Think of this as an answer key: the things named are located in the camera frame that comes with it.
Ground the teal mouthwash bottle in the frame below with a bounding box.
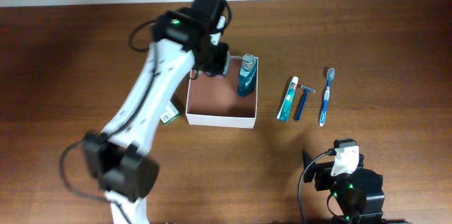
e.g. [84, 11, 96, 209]
[237, 54, 257, 97]

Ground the green and white soap box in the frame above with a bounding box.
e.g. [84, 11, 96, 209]
[160, 102, 181, 124]

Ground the green and white toothpaste tube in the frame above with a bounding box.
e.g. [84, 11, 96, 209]
[277, 76, 299, 122]

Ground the clear bottle with purple liquid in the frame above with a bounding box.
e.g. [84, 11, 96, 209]
[222, 51, 231, 76]

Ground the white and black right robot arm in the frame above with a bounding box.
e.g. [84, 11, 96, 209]
[297, 138, 407, 224]

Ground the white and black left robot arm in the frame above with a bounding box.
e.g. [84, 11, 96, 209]
[81, 8, 232, 223]

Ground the white cardboard box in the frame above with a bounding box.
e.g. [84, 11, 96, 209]
[185, 56, 258, 129]

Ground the blue disposable razor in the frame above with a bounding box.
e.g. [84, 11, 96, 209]
[295, 86, 316, 122]

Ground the blue and white toothbrush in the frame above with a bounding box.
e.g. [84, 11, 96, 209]
[319, 68, 335, 126]

